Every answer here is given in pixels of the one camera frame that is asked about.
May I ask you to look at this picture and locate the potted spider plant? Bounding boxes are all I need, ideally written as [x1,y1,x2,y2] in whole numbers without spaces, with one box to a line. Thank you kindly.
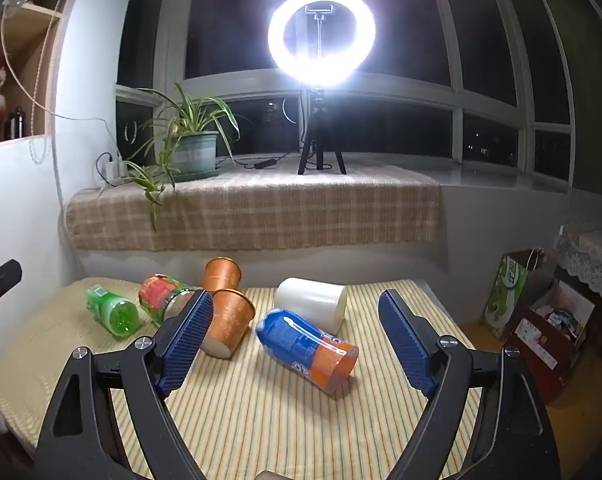
[122,82,242,233]

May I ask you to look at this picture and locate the white cup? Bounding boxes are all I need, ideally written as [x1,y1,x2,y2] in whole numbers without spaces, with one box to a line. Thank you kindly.
[274,277,348,336]

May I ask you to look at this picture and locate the ring light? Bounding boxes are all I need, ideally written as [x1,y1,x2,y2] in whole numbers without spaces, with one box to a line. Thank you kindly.
[267,0,376,88]

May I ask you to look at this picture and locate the black tripod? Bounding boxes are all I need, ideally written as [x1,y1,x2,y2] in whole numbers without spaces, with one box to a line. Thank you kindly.
[297,87,348,176]

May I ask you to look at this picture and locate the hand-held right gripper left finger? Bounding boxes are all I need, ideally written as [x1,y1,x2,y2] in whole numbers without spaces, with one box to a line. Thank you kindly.
[33,287,216,480]

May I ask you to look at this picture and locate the wooden shelf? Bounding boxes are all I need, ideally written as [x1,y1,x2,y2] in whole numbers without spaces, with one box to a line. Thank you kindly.
[0,0,84,150]

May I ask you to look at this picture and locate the green paper bag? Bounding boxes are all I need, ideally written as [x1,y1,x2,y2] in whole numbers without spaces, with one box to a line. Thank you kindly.
[482,247,552,341]

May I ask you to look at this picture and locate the red and green cup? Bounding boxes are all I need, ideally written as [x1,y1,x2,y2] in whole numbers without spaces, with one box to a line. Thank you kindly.
[138,274,198,326]

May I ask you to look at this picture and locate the black power cable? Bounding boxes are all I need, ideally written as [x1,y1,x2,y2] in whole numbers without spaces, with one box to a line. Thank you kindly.
[216,151,306,171]

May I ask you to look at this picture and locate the blue and orange cup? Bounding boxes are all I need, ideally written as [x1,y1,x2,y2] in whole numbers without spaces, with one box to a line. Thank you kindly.
[255,307,360,392]

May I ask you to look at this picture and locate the red cardboard box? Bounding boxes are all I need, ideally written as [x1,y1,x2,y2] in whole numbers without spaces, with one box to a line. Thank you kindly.
[503,280,598,403]

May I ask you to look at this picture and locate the striped tablecloth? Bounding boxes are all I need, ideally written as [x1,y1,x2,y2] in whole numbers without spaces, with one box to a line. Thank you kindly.
[0,277,486,480]

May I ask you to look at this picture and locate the orange paper cup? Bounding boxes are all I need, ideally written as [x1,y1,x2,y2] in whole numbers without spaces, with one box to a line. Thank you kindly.
[201,257,242,295]
[201,289,256,359]

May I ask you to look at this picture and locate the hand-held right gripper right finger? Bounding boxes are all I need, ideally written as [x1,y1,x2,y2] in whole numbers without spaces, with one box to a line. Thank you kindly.
[378,288,562,480]

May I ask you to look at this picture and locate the white cable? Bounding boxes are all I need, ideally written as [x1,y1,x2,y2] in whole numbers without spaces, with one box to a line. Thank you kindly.
[1,2,119,161]

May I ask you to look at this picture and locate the dark bottle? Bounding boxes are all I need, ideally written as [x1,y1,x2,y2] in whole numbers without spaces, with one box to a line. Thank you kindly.
[6,106,26,139]

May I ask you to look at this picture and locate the white window frame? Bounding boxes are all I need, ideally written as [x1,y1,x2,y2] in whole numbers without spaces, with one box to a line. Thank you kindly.
[116,0,576,193]

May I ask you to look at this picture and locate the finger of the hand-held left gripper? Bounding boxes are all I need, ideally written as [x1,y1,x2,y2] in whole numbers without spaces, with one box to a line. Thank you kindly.
[0,259,22,328]

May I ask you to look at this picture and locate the plaid windowsill cloth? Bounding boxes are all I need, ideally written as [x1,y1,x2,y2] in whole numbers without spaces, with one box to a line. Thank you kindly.
[63,162,442,253]

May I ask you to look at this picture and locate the white lace cloth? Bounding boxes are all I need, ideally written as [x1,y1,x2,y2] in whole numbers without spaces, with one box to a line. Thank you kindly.
[551,227,602,311]

